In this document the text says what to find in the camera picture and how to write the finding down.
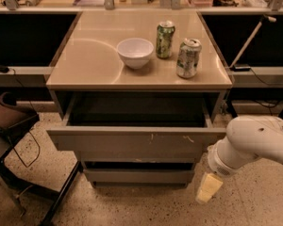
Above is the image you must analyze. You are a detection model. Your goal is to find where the white ceramic bowl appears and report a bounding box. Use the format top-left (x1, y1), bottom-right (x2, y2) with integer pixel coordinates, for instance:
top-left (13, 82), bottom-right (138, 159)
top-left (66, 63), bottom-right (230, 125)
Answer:
top-left (116, 38), bottom-right (154, 69)

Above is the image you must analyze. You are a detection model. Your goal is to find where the white green crushed can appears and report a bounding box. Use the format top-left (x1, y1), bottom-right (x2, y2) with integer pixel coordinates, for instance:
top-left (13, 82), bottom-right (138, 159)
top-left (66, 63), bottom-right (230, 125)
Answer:
top-left (176, 38), bottom-right (202, 79)

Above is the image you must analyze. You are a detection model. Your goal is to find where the grey drawer cabinet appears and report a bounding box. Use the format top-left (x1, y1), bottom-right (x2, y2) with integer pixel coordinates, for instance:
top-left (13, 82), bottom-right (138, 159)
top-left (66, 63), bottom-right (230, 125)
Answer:
top-left (46, 9), bottom-right (232, 186)

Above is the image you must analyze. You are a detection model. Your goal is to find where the green soda can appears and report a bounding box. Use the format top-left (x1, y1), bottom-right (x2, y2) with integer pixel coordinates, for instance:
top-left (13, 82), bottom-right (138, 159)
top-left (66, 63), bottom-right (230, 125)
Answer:
top-left (156, 21), bottom-right (175, 59)

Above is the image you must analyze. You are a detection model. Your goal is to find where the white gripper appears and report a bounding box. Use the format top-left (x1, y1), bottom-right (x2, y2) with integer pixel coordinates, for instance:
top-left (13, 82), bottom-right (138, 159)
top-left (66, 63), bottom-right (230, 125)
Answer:
top-left (195, 145), bottom-right (237, 204)

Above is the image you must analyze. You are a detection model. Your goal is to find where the grey drawer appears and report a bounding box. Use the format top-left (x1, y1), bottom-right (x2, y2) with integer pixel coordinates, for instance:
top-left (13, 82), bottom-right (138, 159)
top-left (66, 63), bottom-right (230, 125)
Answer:
top-left (48, 92), bottom-right (225, 163)
top-left (84, 162), bottom-right (194, 185)

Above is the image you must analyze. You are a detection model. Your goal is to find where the brown chair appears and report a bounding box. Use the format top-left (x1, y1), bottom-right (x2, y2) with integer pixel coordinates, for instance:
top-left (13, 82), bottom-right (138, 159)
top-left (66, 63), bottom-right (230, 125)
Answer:
top-left (0, 92), bottom-right (82, 226)

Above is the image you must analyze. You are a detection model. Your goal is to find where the grey top drawer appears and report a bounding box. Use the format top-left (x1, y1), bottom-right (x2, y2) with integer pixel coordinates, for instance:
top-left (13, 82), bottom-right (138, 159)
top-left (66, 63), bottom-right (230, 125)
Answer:
top-left (48, 92), bottom-right (225, 163)

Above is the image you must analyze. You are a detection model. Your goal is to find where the grey lower drawer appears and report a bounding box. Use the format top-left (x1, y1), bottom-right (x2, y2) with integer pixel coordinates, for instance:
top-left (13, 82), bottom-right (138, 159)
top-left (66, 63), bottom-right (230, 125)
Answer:
top-left (84, 162), bottom-right (194, 185)

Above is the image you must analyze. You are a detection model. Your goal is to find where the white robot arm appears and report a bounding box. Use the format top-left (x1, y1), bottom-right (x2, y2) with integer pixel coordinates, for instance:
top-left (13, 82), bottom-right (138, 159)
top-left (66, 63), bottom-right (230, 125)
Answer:
top-left (195, 115), bottom-right (283, 204)

